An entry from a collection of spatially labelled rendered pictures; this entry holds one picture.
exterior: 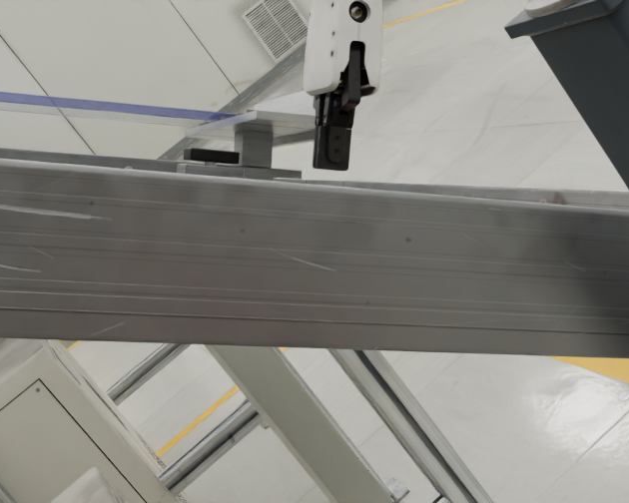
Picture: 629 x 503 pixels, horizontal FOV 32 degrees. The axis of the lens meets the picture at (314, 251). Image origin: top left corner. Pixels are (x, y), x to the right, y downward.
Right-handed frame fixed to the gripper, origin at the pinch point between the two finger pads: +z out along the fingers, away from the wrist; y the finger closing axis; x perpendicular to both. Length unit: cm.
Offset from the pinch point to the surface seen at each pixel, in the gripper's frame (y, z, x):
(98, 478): 5.2, 33.4, 19.2
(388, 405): 10.0, 26.8, -12.4
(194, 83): 749, -76, -134
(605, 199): -52, 4, 3
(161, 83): 749, -73, -108
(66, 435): 85, 48, 14
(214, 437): 81, 47, -10
